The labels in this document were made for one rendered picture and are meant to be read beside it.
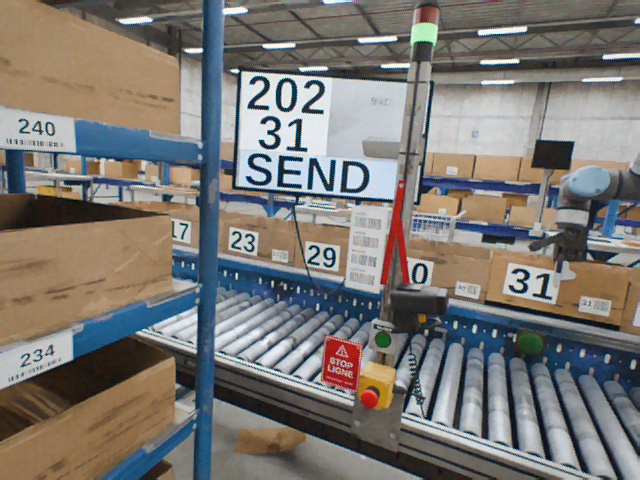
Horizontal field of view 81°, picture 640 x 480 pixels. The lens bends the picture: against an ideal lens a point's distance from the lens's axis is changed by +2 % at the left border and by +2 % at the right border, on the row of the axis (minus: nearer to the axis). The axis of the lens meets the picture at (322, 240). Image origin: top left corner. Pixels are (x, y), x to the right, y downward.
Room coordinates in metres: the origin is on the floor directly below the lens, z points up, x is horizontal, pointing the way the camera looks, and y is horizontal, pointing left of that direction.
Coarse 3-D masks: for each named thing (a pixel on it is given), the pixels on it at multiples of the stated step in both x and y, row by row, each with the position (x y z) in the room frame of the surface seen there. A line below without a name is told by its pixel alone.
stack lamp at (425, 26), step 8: (424, 8) 0.82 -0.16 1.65; (432, 8) 0.82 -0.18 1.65; (416, 16) 0.83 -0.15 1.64; (424, 16) 0.82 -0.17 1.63; (432, 16) 0.82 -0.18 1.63; (416, 24) 0.83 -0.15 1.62; (424, 24) 0.82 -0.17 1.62; (432, 24) 0.82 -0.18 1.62; (416, 32) 0.83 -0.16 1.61; (424, 32) 0.82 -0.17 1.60; (432, 32) 0.82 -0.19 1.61; (416, 40) 0.82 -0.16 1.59; (432, 40) 0.82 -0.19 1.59
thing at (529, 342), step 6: (522, 336) 1.17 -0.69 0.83; (528, 336) 1.16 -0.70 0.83; (534, 336) 1.16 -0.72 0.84; (522, 342) 1.17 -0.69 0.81; (528, 342) 1.16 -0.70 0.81; (534, 342) 1.15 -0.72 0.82; (540, 342) 1.15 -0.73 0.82; (522, 348) 1.17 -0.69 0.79; (528, 348) 1.16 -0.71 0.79; (534, 348) 1.15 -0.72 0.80; (540, 348) 1.15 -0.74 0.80
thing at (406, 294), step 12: (396, 288) 0.77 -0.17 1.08; (408, 288) 0.76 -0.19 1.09; (420, 288) 0.75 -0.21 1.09; (432, 288) 0.76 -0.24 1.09; (396, 300) 0.75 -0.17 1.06; (408, 300) 0.74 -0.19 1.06; (420, 300) 0.74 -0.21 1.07; (432, 300) 0.73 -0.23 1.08; (444, 300) 0.72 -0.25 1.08; (396, 312) 0.76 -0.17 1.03; (408, 312) 0.75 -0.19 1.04; (420, 312) 0.74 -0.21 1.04; (432, 312) 0.73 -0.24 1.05; (444, 312) 0.72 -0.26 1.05; (408, 324) 0.76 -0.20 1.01
